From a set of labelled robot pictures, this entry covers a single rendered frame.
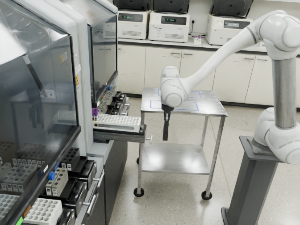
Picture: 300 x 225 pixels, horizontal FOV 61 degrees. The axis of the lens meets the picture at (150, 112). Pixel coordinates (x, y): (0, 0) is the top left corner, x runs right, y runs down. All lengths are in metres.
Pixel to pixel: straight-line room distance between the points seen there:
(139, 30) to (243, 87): 1.73
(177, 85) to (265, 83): 2.94
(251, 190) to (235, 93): 2.33
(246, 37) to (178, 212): 1.41
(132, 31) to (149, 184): 2.18
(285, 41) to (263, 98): 2.98
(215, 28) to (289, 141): 2.49
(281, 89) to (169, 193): 1.35
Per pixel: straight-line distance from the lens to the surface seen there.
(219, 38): 3.72
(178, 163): 2.16
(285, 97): 1.37
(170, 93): 1.17
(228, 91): 3.96
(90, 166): 1.24
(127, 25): 3.69
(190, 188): 2.37
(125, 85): 3.91
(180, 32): 3.66
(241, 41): 1.37
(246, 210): 2.00
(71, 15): 1.22
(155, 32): 3.66
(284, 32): 1.20
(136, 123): 1.48
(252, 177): 1.81
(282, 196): 2.61
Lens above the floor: 1.59
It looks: 27 degrees down
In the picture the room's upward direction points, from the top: 4 degrees clockwise
